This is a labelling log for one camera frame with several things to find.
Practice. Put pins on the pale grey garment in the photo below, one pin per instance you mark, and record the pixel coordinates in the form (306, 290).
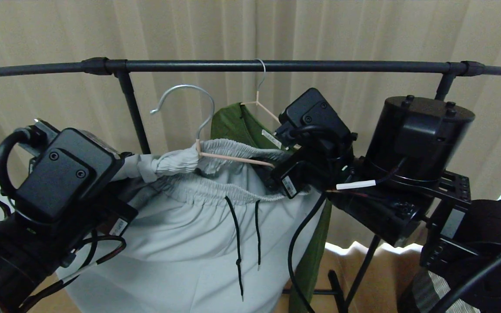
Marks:
(181, 252)

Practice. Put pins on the green printed T-shirt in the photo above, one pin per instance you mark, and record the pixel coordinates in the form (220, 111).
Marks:
(233, 124)

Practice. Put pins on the pink clothes hanger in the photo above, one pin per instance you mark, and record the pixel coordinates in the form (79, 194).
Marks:
(264, 74)
(212, 104)

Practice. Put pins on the white laundry basket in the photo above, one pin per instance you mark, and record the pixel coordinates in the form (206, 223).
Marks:
(433, 291)

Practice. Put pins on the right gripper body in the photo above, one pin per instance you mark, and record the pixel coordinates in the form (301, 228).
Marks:
(385, 213)

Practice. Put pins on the black clothes rack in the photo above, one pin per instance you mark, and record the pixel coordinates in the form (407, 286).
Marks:
(320, 66)

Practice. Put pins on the beige curtain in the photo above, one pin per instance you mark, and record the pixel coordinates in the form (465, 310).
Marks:
(363, 26)

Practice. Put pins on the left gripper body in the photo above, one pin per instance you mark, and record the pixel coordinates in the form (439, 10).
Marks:
(102, 221)

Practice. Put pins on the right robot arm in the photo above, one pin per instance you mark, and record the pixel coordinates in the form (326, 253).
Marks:
(424, 134)

